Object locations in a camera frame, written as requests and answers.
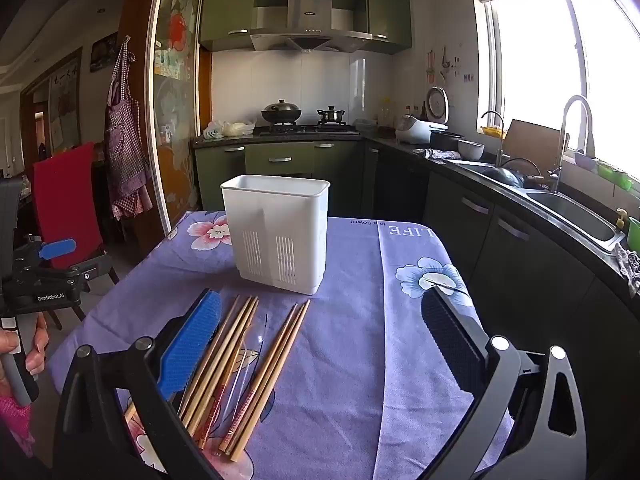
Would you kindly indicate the white plastic utensil holder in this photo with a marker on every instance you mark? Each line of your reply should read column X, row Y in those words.
column 278, row 229

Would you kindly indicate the white bowl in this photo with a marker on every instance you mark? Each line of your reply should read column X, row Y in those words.
column 470, row 150

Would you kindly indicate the steel kitchen sink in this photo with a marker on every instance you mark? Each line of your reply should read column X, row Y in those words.
column 579, row 218

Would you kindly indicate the plastic bag on counter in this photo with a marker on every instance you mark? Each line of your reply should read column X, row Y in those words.
column 217, row 130

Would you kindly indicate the person's left hand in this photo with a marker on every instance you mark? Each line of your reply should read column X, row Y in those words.
column 23, row 350

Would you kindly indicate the white rice cooker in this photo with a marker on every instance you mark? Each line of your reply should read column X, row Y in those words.
column 417, row 127

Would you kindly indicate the green lower cabinets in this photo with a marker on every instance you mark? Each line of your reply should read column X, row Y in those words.
column 340, row 162

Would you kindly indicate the purple floral tablecloth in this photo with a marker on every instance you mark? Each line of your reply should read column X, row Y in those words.
column 364, row 393

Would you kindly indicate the steel range hood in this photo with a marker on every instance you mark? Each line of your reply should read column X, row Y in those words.
column 310, row 25

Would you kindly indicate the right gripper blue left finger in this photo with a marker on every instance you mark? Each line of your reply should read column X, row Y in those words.
column 187, row 341

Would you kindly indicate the clear plastic spoon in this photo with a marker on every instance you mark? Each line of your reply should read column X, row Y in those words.
column 249, row 355

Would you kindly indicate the black wok with lid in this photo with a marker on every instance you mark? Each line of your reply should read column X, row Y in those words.
column 282, row 113

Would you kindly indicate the small steel pot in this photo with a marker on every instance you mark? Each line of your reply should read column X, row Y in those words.
column 331, row 116

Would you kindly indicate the wooden cutting board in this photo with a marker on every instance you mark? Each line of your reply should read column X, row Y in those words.
column 534, row 142

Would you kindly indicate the purple checked apron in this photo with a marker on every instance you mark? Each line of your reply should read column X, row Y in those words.
column 128, row 169

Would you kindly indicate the glass sliding door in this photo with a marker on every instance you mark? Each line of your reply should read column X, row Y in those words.
column 172, row 121

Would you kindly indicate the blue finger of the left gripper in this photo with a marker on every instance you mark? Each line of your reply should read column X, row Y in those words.
column 57, row 249

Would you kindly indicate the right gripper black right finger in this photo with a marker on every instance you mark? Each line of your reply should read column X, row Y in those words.
column 460, row 340

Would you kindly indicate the red chair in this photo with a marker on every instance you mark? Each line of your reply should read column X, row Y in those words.
column 62, row 193

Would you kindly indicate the dark brown chopstick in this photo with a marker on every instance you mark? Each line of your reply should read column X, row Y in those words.
column 255, row 389

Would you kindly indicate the light bamboo chopstick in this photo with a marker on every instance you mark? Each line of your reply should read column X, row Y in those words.
column 162, row 339

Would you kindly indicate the black wok in sink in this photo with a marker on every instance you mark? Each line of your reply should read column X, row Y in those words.
column 513, row 177

